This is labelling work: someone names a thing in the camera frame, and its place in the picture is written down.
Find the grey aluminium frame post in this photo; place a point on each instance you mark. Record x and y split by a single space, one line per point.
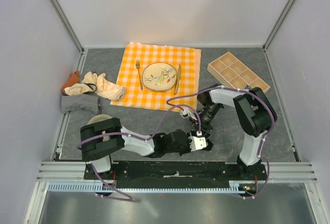
280 20

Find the gold fork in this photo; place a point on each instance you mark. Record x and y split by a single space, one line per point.
137 64

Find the beige ceramic bowl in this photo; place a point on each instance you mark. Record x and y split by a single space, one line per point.
99 118

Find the cream cloth garment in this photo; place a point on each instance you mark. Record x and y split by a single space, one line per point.
98 84

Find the orange checkered tablecloth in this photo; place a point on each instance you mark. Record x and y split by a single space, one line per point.
190 60

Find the left aluminium frame post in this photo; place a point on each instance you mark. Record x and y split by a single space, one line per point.
67 25

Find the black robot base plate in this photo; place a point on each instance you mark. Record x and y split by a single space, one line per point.
181 174

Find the orange cloth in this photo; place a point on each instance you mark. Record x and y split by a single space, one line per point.
73 79

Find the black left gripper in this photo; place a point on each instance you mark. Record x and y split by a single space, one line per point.
187 150

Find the bird pattern ceramic plate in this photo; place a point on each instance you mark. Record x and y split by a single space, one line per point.
159 76

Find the grey striped garment pile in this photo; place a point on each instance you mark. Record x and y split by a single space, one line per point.
80 102

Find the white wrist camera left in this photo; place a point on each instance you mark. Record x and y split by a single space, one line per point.
197 141

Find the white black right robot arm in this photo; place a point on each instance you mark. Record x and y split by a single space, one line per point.
255 114

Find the gold table knife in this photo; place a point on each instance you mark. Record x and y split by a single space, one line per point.
179 73

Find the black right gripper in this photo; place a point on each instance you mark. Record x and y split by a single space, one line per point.
206 125

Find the wooden compartment tray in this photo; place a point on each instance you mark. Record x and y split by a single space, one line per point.
232 73

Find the white cable duct strip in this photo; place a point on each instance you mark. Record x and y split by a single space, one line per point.
100 188

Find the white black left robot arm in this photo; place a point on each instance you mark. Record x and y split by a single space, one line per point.
99 140

